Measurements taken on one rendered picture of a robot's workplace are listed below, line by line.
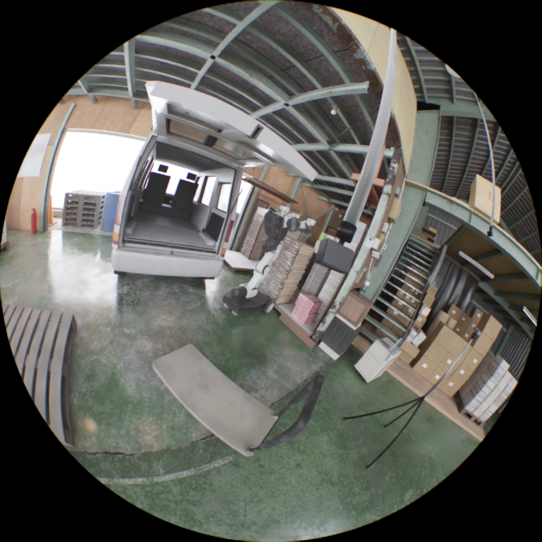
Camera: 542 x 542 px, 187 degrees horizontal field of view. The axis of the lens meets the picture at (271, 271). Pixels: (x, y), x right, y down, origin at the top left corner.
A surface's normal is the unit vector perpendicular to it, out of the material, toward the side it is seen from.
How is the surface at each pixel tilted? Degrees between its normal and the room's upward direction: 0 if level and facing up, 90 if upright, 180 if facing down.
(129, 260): 87
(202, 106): 106
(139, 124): 90
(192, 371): 0
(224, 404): 0
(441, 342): 90
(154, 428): 0
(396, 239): 90
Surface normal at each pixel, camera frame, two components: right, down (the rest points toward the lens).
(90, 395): 0.37, -0.89
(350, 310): -0.69, -0.06
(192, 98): 0.43, 0.69
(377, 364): -0.88, -0.22
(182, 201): 0.58, 0.51
